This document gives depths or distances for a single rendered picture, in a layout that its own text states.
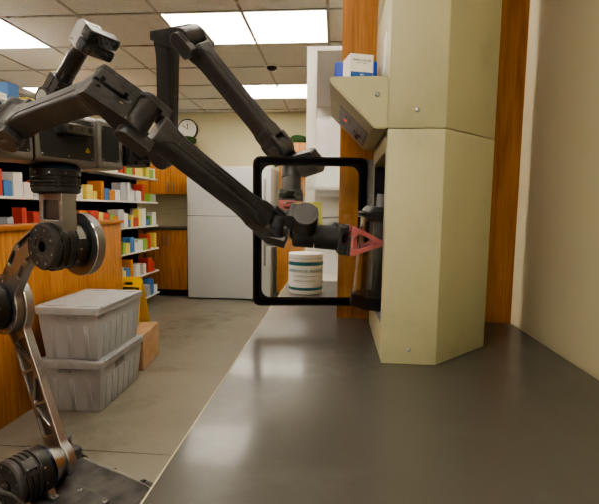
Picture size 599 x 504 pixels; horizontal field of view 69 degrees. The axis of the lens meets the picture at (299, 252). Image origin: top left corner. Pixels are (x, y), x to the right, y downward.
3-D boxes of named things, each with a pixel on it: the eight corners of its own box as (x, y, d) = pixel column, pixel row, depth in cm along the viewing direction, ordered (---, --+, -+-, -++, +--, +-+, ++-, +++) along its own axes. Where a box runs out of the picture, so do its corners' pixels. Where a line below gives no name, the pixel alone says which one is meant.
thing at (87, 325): (145, 334, 318) (144, 289, 314) (101, 363, 258) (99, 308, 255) (90, 332, 321) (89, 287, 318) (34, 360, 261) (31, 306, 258)
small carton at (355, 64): (364, 91, 95) (365, 62, 95) (372, 84, 90) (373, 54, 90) (342, 89, 94) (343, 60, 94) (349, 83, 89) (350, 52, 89)
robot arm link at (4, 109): (-13, 101, 101) (-28, 118, 99) (12, 97, 96) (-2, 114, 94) (20, 131, 108) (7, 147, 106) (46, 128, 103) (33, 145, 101)
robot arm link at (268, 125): (190, 35, 123) (166, 42, 115) (200, 20, 120) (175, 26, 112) (288, 155, 131) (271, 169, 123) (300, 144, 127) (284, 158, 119)
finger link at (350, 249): (380, 227, 104) (341, 224, 104) (385, 229, 97) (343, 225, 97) (377, 255, 105) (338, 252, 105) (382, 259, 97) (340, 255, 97)
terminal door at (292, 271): (364, 305, 119) (368, 157, 115) (252, 305, 118) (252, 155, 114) (363, 305, 120) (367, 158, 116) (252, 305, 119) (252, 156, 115)
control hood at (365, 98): (373, 150, 117) (374, 112, 116) (388, 128, 84) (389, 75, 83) (330, 150, 118) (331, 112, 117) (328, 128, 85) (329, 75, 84)
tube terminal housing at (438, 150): (461, 325, 119) (475, 31, 112) (507, 368, 87) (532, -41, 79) (368, 322, 121) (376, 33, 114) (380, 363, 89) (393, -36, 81)
